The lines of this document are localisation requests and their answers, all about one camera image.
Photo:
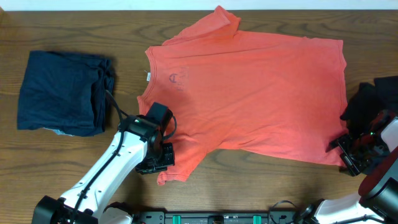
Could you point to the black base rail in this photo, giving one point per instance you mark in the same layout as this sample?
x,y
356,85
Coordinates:
x,y
278,217

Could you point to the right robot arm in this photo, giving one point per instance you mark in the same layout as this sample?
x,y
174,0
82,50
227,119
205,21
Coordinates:
x,y
376,199

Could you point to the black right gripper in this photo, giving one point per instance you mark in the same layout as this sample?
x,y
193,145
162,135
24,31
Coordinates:
x,y
347,152

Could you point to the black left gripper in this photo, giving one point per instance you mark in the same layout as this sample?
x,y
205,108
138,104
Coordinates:
x,y
161,158

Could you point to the folded navy blue garment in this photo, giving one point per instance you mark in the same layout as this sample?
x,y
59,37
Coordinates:
x,y
65,92

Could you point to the black garment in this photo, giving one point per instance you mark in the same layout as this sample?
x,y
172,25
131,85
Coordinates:
x,y
370,99

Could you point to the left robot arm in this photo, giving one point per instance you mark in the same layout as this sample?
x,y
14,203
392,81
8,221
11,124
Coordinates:
x,y
139,144

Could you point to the coral red t-shirt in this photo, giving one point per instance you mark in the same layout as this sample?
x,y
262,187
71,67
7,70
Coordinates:
x,y
270,94

